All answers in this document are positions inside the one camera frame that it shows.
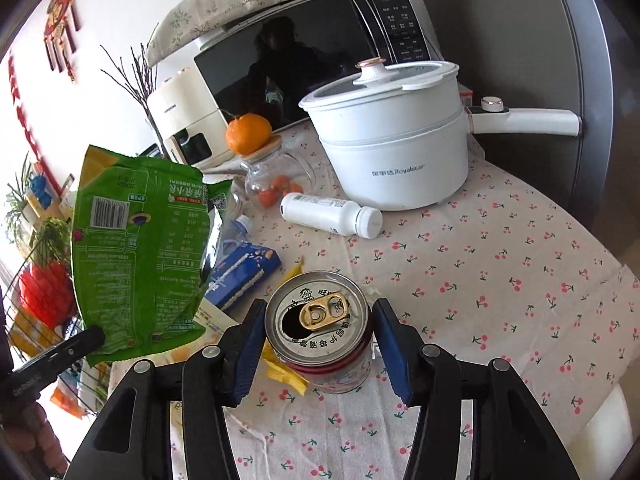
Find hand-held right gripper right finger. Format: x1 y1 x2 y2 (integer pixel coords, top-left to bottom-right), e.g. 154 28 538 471
371 298 583 480

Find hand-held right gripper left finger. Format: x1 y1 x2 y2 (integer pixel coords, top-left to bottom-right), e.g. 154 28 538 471
62 299 268 480

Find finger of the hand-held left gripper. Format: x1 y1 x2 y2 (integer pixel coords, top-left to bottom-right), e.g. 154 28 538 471
0 325 107 402

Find red drink can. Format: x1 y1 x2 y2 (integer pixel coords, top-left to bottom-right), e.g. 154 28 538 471
264 271 375 398

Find green snack bag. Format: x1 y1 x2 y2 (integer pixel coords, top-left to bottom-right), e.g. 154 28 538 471
69 144 233 367

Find clear water bottle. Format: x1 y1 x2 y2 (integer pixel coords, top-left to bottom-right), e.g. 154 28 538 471
212 214 253 271

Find white plastic bottle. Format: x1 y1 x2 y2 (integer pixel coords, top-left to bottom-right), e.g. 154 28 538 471
280 191 384 240

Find person's left hand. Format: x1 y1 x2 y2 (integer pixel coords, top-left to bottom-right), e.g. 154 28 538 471
0 400 68 478

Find yellow wrapper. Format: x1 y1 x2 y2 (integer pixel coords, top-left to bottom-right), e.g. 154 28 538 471
261 256 312 397

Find cream paper packet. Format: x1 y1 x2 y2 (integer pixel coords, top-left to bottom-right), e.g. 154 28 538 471
192 305 241 342

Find red bag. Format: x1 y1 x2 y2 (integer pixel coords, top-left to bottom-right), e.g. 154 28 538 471
20 262 76 326

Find blue snack box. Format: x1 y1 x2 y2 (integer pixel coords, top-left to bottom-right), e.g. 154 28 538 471
205 240 281 311

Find green potted plant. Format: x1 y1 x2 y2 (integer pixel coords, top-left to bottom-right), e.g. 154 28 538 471
5 155 71 261

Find cherry print tablecloth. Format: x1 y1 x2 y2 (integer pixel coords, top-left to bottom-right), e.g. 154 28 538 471
165 120 640 480

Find clear glass jar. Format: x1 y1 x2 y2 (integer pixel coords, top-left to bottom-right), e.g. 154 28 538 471
240 135 318 211

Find white electric pot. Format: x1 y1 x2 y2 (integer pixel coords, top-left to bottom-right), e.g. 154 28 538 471
299 60 583 211

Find wooden jar lid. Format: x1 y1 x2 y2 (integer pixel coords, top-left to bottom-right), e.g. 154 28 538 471
241 135 283 163

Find large orange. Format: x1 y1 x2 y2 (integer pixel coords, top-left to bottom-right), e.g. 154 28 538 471
225 113 273 157

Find cream air fryer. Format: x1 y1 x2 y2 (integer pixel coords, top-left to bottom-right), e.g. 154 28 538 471
146 67 236 168

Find glass pot lid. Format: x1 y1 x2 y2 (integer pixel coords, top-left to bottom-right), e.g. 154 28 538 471
300 57 460 111

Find dry branches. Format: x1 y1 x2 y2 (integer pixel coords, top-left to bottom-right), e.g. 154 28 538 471
100 25 161 151

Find black and white microwave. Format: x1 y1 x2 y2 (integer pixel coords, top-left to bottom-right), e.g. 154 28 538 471
192 0 446 136

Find grey refrigerator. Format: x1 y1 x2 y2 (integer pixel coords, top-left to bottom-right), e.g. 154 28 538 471
415 0 640 241

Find black wire rack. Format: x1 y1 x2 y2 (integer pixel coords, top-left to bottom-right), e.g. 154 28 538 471
0 230 116 411

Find red wall strip decoration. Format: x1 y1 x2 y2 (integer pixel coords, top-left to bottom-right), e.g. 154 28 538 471
7 55 51 171

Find red hanging wall ornament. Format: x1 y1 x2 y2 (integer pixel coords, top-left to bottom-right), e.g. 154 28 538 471
42 0 83 83

